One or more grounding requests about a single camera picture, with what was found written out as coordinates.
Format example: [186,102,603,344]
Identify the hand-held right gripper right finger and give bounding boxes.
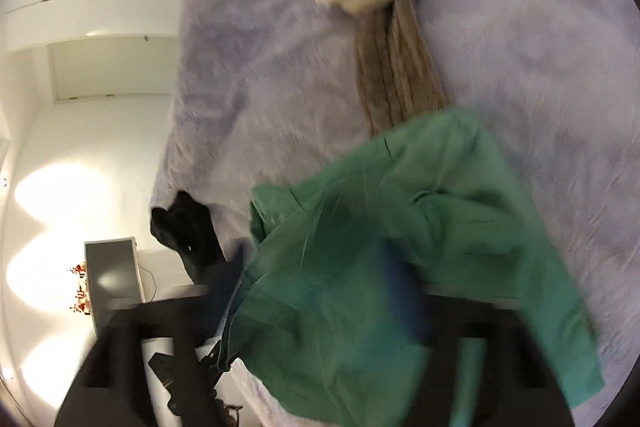
[384,251,576,427]

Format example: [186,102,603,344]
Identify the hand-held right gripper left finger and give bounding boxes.
[52,247,246,427]

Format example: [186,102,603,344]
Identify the green work jacket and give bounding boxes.
[217,107,606,427]

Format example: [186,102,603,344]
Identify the grey box appliance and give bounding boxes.
[84,236,147,338]

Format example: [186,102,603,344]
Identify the red floor decorations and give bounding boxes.
[67,262,93,315]

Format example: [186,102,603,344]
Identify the black cloth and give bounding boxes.
[150,191,226,283]

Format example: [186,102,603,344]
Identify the lavender plush blanket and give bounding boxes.
[150,0,640,427]

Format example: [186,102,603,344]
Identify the brown knitted garment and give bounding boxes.
[352,0,448,138]

